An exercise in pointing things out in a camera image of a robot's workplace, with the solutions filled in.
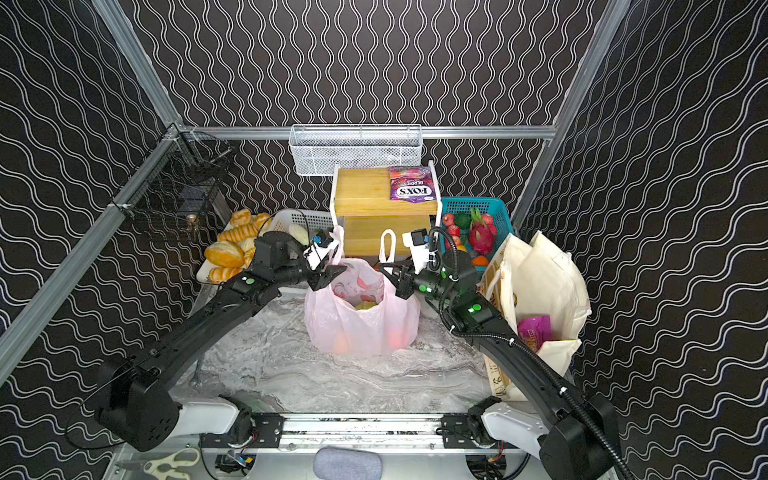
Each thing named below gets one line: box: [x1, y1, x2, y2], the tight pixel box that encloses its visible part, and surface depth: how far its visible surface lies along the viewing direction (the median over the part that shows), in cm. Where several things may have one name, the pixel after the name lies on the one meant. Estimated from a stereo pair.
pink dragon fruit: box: [469, 208, 498, 255], surface depth 111 cm
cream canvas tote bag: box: [476, 231, 592, 401], surface depth 78 cm
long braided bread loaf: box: [208, 266, 244, 284], surface depth 104 cm
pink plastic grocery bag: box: [304, 225, 421, 359], surface depth 80 cm
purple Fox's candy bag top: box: [389, 166, 437, 204], surface depth 82 cm
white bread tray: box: [196, 219, 233, 285], surface depth 106 cm
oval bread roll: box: [204, 241, 245, 268], surface depth 107 cm
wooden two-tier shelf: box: [329, 160, 443, 257], surface depth 82 cm
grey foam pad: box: [313, 446, 383, 480], surface depth 69 cm
